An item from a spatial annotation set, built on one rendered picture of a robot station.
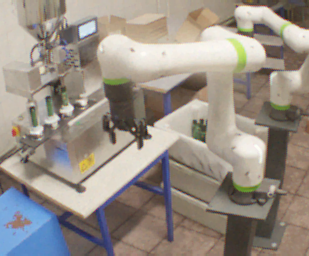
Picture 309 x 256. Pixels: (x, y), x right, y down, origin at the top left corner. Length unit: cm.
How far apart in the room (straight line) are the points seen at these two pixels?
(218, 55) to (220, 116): 41
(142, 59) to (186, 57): 14
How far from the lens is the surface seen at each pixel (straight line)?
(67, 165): 205
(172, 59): 115
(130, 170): 219
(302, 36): 185
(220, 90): 156
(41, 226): 219
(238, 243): 186
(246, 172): 158
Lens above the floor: 202
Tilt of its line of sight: 31 degrees down
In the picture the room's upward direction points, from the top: 6 degrees counter-clockwise
